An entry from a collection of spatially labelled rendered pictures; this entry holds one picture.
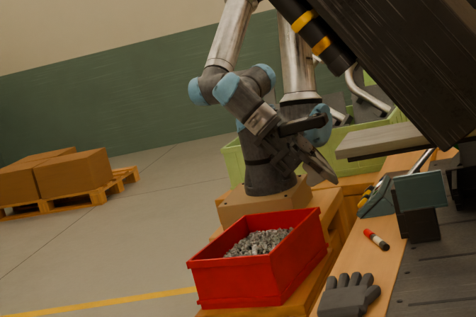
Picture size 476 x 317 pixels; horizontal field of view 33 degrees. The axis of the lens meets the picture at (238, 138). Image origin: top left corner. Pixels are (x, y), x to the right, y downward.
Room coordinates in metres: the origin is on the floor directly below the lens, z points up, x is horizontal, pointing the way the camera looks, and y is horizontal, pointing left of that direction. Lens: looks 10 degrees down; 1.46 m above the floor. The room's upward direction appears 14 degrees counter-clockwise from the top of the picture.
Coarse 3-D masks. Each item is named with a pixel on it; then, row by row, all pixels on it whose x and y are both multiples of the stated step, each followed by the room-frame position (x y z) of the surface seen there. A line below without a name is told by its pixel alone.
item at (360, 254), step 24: (384, 168) 2.23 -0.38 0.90; (408, 168) 2.16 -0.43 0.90; (384, 216) 1.80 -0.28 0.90; (360, 240) 1.67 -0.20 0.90; (384, 240) 1.63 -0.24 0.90; (336, 264) 1.56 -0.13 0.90; (360, 264) 1.53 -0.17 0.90; (384, 264) 1.50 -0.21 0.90; (384, 288) 1.38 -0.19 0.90; (312, 312) 1.35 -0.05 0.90; (384, 312) 1.28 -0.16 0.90
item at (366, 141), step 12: (348, 132) 1.69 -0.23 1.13; (360, 132) 1.66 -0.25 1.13; (372, 132) 1.63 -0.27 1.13; (384, 132) 1.60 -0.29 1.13; (396, 132) 1.57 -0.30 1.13; (408, 132) 1.54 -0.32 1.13; (420, 132) 1.51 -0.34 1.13; (348, 144) 1.57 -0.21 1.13; (360, 144) 1.54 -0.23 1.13; (372, 144) 1.52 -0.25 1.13; (384, 144) 1.51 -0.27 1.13; (396, 144) 1.50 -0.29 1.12; (408, 144) 1.50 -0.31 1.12; (420, 144) 1.49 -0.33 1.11; (336, 156) 1.54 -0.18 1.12; (348, 156) 1.54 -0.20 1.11; (360, 156) 1.54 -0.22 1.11; (372, 156) 1.53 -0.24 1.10
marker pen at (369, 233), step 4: (364, 232) 1.68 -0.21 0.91; (368, 232) 1.66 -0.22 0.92; (372, 232) 1.65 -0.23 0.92; (368, 236) 1.65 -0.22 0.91; (372, 236) 1.63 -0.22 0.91; (376, 236) 1.62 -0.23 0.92; (372, 240) 1.63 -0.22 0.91; (376, 240) 1.61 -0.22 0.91; (380, 240) 1.59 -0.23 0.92; (380, 244) 1.58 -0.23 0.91; (384, 244) 1.56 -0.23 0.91; (384, 248) 1.56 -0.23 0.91; (388, 248) 1.56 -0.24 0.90
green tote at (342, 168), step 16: (352, 112) 3.07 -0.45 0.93; (400, 112) 2.80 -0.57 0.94; (336, 128) 2.69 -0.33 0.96; (352, 128) 2.66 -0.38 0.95; (368, 128) 2.65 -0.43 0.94; (240, 144) 3.00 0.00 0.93; (336, 144) 2.69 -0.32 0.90; (240, 160) 2.83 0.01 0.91; (336, 160) 2.70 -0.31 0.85; (368, 160) 2.66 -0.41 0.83; (384, 160) 2.64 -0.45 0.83; (240, 176) 2.83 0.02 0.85
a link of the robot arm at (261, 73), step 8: (256, 64) 2.03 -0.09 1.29; (264, 64) 2.03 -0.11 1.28; (240, 72) 2.00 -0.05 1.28; (248, 72) 1.98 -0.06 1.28; (256, 72) 1.98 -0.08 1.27; (264, 72) 1.99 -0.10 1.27; (272, 72) 2.01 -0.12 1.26; (256, 80) 1.95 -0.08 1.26; (264, 80) 1.97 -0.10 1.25; (272, 80) 2.00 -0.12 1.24; (264, 88) 1.96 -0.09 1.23
